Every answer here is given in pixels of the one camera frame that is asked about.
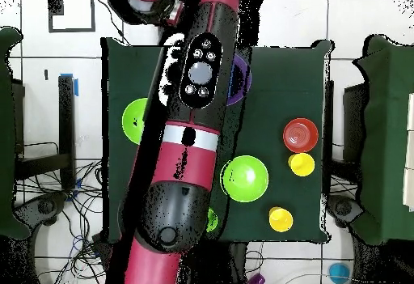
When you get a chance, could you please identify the green cloth side table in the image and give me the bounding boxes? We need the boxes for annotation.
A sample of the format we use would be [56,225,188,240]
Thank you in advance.
[0,26,32,241]
[352,33,414,246]

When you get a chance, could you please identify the white floor cable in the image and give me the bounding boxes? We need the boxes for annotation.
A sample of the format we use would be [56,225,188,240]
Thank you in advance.
[282,273,360,284]

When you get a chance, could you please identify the yellow orange cup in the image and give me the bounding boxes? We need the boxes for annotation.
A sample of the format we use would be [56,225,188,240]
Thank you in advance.
[268,206,294,233]

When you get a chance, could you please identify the black floor box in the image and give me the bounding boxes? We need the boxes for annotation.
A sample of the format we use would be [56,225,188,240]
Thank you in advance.
[91,231,112,259]

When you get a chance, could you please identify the purple cup on floor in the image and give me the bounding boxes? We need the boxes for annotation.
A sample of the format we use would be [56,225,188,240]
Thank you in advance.
[247,272,267,284]

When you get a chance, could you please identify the black bench with blue tape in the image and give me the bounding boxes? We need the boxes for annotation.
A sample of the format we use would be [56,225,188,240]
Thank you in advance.
[14,72,79,191]

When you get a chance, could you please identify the blue bowl on floor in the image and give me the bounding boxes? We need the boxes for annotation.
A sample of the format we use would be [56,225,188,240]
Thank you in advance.
[327,261,351,284]

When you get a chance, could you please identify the purple bowl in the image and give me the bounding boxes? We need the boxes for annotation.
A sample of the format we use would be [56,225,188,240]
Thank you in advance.
[225,53,253,108]

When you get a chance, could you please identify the grey square floor frame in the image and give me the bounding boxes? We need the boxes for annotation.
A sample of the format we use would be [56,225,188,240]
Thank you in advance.
[47,0,97,33]

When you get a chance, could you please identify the black floor cable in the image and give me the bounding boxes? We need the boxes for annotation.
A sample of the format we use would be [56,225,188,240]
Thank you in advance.
[95,0,131,46]

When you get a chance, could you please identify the white boxes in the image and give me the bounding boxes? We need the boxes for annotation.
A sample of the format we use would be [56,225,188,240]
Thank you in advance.
[402,92,414,214]

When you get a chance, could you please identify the dark green table cloth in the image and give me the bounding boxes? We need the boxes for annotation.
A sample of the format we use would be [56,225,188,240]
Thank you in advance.
[100,36,334,245]

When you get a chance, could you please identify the green cup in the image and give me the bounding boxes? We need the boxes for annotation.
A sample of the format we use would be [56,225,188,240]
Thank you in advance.
[206,207,220,233]

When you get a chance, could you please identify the orange bowl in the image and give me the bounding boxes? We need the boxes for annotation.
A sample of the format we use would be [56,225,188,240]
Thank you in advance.
[281,117,320,155]

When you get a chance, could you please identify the green bowl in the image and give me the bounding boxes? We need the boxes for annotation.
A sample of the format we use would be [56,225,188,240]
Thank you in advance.
[220,155,270,204]
[121,97,149,145]

